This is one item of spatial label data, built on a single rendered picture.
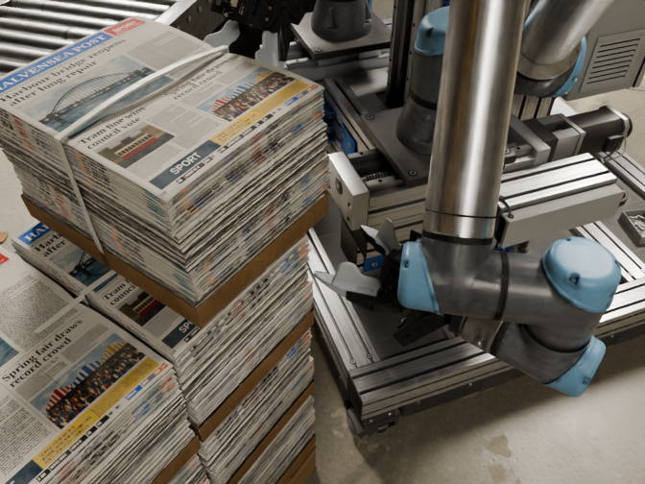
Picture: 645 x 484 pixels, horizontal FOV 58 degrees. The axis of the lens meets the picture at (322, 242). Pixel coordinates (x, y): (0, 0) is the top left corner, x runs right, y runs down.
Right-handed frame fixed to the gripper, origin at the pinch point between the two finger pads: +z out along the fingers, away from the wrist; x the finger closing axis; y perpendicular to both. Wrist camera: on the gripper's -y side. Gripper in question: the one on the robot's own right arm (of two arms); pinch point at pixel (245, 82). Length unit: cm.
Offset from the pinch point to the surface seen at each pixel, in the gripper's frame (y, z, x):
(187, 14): -49, -5, -63
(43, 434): 37, 40, 14
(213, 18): -64, -5, -67
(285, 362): -7.7, 44.5, 18.2
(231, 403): 7, 46, 19
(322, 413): -54, 83, 11
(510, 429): -77, 70, 54
